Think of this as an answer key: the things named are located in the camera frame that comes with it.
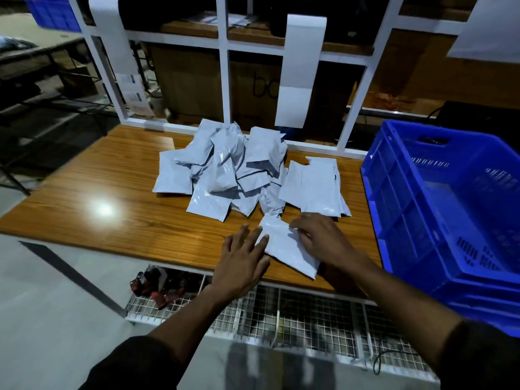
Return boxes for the person's right hand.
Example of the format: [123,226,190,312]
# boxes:
[289,212,361,272]

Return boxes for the person's left hand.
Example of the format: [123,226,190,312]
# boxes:
[211,224,271,301]

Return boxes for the white plastic mailer packet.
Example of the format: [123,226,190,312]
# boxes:
[257,214,321,280]

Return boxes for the person's right forearm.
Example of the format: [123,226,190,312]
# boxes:
[343,253,468,368]

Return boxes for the person's left forearm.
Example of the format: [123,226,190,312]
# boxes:
[148,285,234,362]

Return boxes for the pile of white mailer bags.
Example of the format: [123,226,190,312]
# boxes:
[152,119,352,222]

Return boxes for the red and black items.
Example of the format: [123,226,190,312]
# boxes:
[129,266,204,310]

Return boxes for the blue plastic crate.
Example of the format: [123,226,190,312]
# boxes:
[361,119,520,338]

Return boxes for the black left sleeve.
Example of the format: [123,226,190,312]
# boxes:
[79,335,191,390]

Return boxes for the black sleeve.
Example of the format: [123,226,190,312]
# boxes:
[438,320,520,390]
[79,335,191,390]

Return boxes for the wide white paper strip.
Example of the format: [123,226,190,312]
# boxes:
[275,14,327,129]

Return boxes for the brown cardboard box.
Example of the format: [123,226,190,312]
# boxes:
[145,42,366,140]

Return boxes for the black right sleeve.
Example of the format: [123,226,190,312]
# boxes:
[438,320,520,390]

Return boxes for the narrow white label strip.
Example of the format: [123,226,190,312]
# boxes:
[88,0,156,117]

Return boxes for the large white paper sheet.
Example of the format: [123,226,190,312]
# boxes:
[447,0,520,64]

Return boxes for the grey background table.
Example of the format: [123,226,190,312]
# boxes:
[0,13,87,79]

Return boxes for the small blue plastic bin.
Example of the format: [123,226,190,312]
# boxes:
[22,0,82,33]

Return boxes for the white wire mesh shelf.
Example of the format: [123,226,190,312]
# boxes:
[125,264,440,381]

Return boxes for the black cable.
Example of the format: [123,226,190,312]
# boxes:
[372,339,420,376]

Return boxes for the white metal frame rack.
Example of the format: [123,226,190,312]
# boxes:
[66,0,468,160]

